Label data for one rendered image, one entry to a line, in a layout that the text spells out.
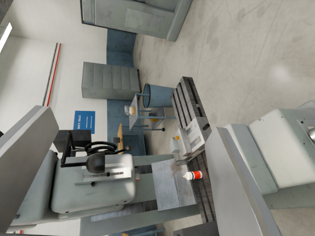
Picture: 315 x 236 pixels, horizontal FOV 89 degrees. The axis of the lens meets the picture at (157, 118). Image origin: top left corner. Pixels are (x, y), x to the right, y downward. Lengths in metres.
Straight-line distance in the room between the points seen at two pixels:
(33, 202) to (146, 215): 0.71
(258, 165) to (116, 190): 0.63
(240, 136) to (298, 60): 1.01
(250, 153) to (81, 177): 0.74
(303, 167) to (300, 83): 0.96
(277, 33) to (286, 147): 1.26
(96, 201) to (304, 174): 0.80
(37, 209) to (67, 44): 7.96
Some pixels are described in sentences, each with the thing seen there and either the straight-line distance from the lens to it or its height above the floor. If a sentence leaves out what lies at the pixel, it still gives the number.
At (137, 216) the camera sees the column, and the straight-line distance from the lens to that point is 1.20.
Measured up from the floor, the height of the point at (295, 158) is 0.73.
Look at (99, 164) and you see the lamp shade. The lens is 0.59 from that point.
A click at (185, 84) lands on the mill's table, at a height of 0.92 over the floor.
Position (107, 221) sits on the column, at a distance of 1.18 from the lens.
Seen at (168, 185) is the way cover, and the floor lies 1.00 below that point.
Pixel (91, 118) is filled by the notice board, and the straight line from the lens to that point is 5.83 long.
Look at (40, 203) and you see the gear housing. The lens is 0.71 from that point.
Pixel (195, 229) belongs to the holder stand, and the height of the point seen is 1.05.
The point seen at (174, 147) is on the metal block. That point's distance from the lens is 0.92.
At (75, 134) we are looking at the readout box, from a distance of 1.13.
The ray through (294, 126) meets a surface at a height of 0.69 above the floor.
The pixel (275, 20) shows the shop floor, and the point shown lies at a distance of 1.99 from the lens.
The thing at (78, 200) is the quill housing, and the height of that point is 1.54.
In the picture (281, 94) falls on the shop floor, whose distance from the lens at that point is 1.76.
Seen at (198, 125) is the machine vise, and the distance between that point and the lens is 0.84.
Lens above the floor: 1.47
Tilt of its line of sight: 20 degrees down
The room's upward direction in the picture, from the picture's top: 89 degrees counter-clockwise
